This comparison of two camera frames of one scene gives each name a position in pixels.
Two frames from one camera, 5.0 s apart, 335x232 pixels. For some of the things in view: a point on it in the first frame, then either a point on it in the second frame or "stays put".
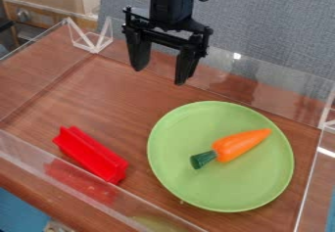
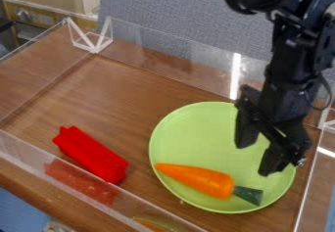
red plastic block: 90,153 stays put
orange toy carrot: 229,147 to 212,183
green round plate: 222,186 stays put
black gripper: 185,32 to 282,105
